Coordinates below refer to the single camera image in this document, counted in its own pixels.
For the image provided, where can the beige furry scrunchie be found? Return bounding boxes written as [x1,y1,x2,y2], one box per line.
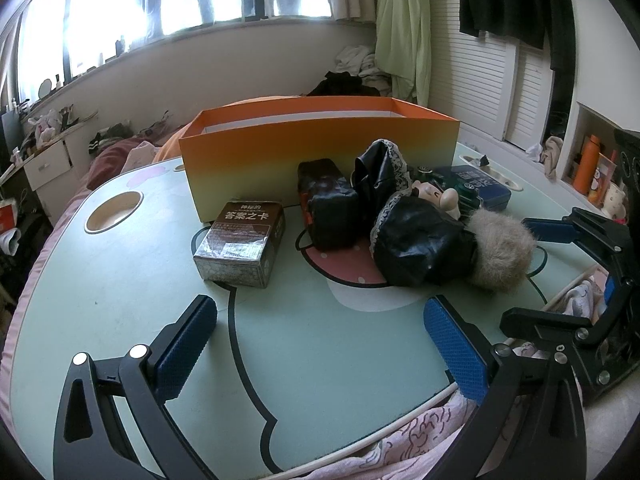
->
[467,208,536,293]

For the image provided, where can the light green curtain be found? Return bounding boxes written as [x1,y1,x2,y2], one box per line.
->
[374,0,432,106]

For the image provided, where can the pile of white clothes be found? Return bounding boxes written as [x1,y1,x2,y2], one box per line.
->
[334,45,393,93]

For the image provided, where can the black clothes heap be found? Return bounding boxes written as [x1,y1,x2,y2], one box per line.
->
[306,71,381,98]

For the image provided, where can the small beige doll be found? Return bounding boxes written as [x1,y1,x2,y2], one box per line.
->
[411,180,461,221]

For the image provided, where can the blue tin case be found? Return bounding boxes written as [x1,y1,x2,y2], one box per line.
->
[430,164,512,211]

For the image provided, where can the black glossy crumpled cloth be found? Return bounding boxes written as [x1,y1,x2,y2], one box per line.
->
[371,195,478,288]

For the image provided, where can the pink floral blanket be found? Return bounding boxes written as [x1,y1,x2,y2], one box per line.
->
[295,265,616,480]

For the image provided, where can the maroon cloth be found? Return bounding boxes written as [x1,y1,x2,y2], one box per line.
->
[87,137,146,188]

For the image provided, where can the large window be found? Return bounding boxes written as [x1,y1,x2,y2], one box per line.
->
[0,0,381,106]

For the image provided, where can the pink box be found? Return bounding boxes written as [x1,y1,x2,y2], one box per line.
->
[590,152,619,206]

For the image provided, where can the dark foil packet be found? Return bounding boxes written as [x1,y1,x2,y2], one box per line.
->
[297,158,366,251]

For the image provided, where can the white drawer cabinet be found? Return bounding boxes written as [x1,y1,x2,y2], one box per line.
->
[22,120,93,226]

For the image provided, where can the orange cardboard box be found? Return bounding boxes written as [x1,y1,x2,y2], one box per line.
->
[178,97,461,223]

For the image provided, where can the white figurine cup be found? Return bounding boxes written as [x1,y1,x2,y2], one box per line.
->
[602,182,628,222]

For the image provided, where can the white louvered closet doors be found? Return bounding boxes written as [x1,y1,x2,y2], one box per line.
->
[415,0,556,153]

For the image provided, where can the white hanging towel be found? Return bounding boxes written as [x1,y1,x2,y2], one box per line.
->
[542,135,565,180]

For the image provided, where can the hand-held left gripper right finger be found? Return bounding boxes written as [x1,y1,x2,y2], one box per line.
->
[423,294,587,480]

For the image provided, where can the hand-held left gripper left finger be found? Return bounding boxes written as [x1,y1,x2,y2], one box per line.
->
[52,294,219,480]

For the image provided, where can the red paper bag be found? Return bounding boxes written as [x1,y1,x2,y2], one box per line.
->
[0,200,21,233]

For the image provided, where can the pale pink garment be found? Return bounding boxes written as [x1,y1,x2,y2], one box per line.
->
[122,141,161,173]

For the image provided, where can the brown card box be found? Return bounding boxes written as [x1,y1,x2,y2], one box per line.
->
[192,200,287,289]

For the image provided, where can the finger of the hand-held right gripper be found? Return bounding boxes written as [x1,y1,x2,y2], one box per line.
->
[500,307,640,406]
[522,207,633,281]

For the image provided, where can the black hanging garment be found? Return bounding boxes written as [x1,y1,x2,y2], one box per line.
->
[459,0,576,71]

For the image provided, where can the black monitor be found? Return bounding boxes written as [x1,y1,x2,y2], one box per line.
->
[0,110,23,161]

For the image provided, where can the orange bottle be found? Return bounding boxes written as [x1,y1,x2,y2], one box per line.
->
[572,134,601,196]

